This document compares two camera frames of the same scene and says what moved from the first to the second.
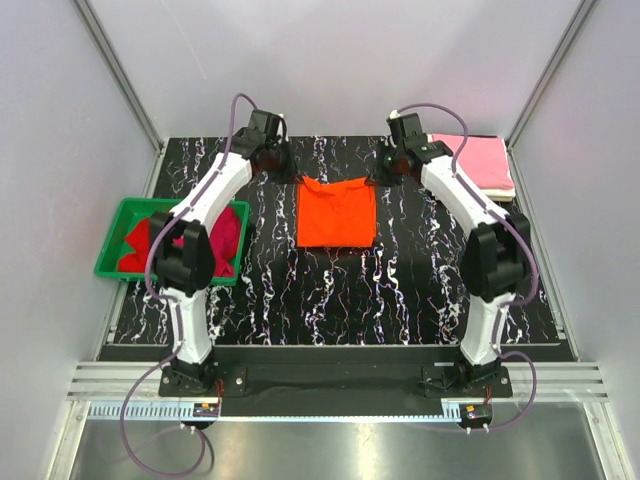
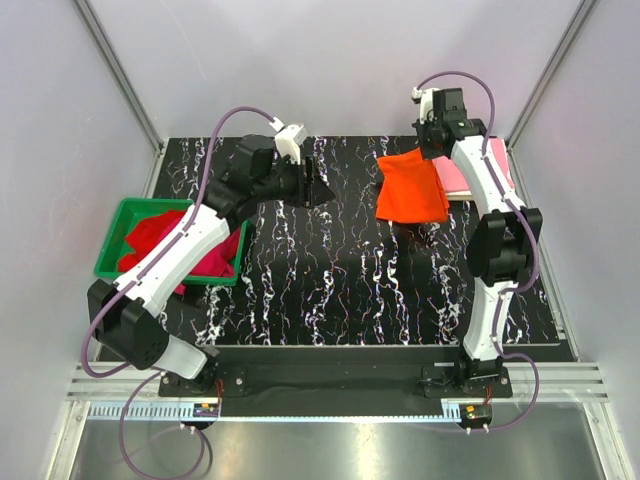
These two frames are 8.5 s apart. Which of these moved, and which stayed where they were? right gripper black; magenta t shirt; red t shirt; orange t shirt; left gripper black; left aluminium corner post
Moved: right gripper black; left gripper black; orange t shirt
Stayed: left aluminium corner post; red t shirt; magenta t shirt
